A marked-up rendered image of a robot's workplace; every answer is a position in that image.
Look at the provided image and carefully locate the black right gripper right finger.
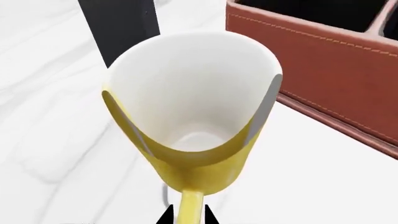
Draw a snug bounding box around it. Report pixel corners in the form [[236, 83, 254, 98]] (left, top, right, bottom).
[[202, 198, 223, 224]]

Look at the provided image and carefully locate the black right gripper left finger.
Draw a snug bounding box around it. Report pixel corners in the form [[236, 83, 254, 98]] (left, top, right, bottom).
[[155, 198, 177, 224]]

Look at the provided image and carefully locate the yellow and white mug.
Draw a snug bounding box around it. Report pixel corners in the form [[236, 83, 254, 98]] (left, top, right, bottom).
[[101, 32, 284, 224]]

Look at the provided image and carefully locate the brown leather caddy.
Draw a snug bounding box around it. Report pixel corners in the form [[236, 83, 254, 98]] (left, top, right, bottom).
[[224, 0, 398, 161]]

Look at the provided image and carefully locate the black rectangular box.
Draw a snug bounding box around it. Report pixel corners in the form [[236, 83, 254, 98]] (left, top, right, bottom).
[[76, 0, 161, 69]]

